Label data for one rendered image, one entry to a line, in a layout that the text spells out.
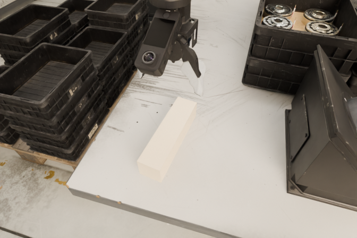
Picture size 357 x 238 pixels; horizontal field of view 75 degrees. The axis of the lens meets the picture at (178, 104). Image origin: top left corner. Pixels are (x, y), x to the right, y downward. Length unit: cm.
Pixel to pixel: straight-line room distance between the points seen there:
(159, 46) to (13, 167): 146
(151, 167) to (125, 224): 79
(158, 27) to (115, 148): 39
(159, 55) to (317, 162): 37
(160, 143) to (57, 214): 96
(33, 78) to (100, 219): 79
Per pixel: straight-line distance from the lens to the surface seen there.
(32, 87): 134
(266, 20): 94
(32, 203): 154
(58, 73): 137
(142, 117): 73
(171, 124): 63
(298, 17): 108
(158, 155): 57
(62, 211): 145
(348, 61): 82
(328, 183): 61
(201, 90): 48
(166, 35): 39
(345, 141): 49
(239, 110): 77
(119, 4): 203
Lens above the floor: 125
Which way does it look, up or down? 46 degrees down
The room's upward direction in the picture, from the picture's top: straight up
